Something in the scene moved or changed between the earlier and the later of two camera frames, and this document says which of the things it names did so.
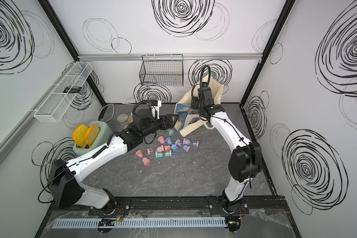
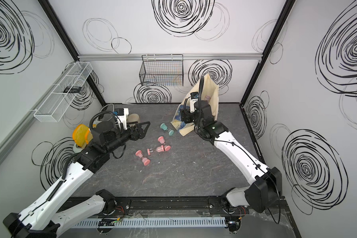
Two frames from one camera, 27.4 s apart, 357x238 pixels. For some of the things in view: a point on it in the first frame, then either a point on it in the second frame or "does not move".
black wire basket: [162, 70] does not move
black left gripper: [169, 125] -> [140, 134]
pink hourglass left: [146, 161] does not move
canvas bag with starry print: [187, 119] does not move
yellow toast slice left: [79, 134] does not move
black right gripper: [194, 101] -> [186, 114]
